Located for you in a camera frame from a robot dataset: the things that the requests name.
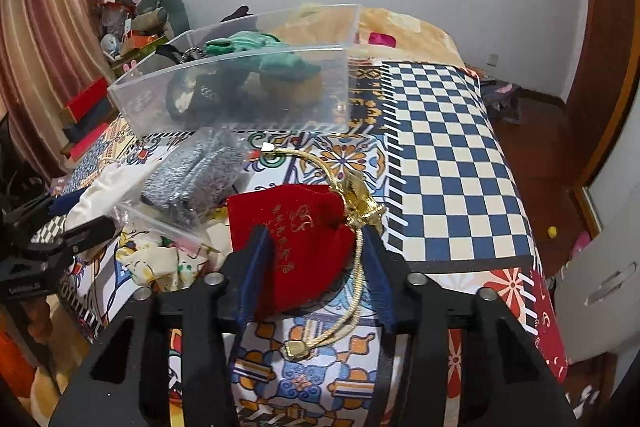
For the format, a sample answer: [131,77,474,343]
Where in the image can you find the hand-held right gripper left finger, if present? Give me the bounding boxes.
[49,226,275,427]

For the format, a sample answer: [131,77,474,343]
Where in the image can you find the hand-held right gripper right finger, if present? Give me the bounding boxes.
[361,227,577,427]

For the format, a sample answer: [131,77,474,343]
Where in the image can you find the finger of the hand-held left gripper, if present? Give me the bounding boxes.
[0,189,89,233]
[20,215,119,265]

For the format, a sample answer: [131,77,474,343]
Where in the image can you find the red velvet drawstring pouch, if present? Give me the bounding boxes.
[226,146,389,362]

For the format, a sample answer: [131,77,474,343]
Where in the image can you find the dark pouch with chain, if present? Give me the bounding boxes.
[165,47,253,124]

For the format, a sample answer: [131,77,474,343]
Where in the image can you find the clear plastic box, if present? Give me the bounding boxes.
[107,3,362,139]

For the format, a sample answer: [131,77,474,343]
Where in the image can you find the green plush toy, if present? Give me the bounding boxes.
[203,30,322,84]

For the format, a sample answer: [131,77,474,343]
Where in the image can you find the white cloth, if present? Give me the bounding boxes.
[65,162,162,234]

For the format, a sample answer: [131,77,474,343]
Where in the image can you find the clear bag with printed cloth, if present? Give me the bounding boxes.
[112,196,227,293]

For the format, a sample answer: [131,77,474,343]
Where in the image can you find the stack of red boxes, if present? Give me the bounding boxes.
[58,77,122,158]

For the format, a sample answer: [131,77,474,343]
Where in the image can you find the silver glitter pouch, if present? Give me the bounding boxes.
[140,129,247,229]

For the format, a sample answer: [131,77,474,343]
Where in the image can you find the patterned checkered mat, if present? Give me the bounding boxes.
[30,57,571,427]

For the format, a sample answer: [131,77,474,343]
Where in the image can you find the striped pink curtain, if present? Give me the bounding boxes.
[0,0,117,180]

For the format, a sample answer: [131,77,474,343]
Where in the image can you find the grey-green plush toy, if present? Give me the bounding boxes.
[134,0,191,38]

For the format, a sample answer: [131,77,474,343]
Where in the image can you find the white cabinet door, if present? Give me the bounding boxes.
[552,194,640,364]

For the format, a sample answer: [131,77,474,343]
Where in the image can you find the dark clothes on floor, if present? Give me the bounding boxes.
[481,79,522,124]

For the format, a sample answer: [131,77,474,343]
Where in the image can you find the orange blanket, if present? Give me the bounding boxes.
[270,7,462,68]

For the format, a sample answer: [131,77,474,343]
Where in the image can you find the brown wooden door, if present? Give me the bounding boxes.
[564,0,640,228]

